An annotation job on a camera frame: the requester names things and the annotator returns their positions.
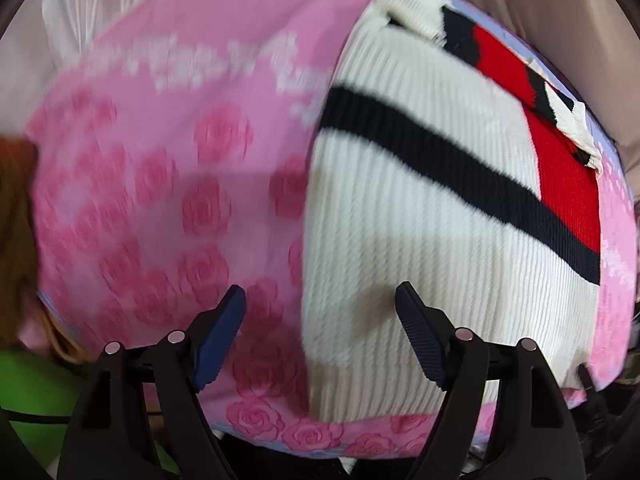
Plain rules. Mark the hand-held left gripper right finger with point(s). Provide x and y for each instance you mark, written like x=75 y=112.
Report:
x=421 y=342

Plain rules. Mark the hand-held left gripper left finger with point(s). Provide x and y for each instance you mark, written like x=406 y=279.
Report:
x=221 y=340

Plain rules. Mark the white striped knit sweater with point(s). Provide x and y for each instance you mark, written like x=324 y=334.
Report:
x=400 y=240

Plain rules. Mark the pink rose print blanket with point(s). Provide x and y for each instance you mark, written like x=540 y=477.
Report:
x=150 y=185

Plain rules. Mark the green object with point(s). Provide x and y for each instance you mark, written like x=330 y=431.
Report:
x=35 y=390

